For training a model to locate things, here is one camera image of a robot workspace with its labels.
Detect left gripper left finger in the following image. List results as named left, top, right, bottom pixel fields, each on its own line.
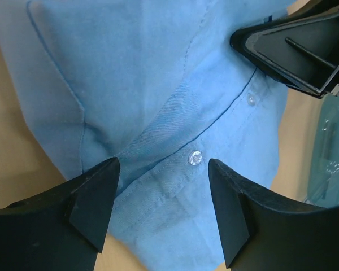
left=0, top=158, right=120, bottom=270

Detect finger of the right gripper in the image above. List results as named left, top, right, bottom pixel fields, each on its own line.
left=229, top=7, right=339, bottom=98

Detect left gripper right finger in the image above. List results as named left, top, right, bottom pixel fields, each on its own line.
left=208, top=159, right=339, bottom=270

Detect blue long sleeve shirt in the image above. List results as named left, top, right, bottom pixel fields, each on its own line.
left=0, top=1, right=290, bottom=270

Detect translucent teal plastic bin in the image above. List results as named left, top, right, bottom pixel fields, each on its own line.
left=306, top=96, right=339, bottom=208

